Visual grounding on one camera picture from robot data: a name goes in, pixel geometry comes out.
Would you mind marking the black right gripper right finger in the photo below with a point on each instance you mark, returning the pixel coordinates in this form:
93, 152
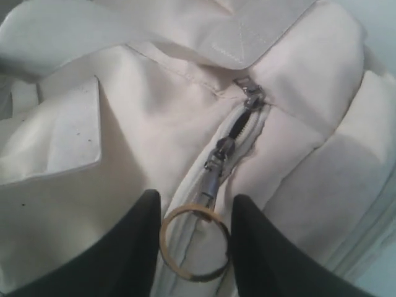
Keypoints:
266, 263

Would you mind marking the beige fabric duffel bag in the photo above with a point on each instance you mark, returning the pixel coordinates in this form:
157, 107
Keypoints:
281, 101

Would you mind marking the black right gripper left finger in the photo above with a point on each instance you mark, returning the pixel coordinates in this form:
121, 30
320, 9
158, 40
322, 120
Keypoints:
56, 263

